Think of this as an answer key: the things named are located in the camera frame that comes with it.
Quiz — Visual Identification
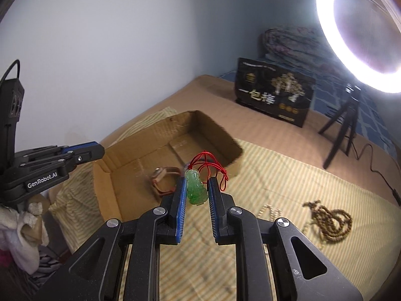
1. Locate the black ring light cable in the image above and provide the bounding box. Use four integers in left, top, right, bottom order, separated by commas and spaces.
348, 142, 401, 206

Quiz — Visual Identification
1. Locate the folded floral quilt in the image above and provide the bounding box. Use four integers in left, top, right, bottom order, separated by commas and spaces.
261, 27, 329, 66

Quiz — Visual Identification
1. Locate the green jade pendant red cord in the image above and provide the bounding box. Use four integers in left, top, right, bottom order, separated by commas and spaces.
185, 150, 229, 207

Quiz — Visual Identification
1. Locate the black white striped fabric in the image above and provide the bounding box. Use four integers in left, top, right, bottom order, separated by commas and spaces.
28, 245, 69, 286

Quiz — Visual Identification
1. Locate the yellow striped cloth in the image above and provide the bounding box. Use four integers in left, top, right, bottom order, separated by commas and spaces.
48, 107, 401, 301

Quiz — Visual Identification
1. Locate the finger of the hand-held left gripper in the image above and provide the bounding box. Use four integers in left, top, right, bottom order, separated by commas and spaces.
14, 141, 106, 170

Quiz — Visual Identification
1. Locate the black snack bag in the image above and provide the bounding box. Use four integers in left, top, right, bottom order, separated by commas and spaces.
234, 57, 315, 128

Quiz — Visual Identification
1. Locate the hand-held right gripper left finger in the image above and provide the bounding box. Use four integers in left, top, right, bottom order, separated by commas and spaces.
59, 177, 188, 301

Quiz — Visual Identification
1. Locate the tan bed mat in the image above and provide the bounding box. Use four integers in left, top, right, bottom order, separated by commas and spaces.
100, 74, 401, 204

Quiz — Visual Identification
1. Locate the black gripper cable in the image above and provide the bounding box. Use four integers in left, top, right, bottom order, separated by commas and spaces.
0, 59, 21, 84

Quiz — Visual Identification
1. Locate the white ring light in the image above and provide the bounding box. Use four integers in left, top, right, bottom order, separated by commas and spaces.
316, 0, 401, 94

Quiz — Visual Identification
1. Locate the blue patterned bed sheet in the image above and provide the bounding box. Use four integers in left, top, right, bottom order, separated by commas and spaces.
219, 59, 401, 151

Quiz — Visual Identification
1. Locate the white fluffy cloth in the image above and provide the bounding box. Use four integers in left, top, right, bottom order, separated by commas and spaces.
0, 202, 47, 273

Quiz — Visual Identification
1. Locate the brown bead necklace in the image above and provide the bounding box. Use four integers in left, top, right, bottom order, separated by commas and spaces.
302, 199, 353, 244

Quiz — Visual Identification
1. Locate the cardboard box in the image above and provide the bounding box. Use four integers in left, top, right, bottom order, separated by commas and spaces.
92, 110, 243, 223

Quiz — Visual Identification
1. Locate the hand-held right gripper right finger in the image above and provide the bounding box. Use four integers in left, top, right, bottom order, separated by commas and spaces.
207, 177, 364, 301

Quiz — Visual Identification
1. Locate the white pearl necklace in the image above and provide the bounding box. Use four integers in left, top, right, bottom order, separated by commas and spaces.
257, 204, 284, 219

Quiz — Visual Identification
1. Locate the black tripod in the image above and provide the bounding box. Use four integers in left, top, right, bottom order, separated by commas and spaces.
319, 83, 361, 170

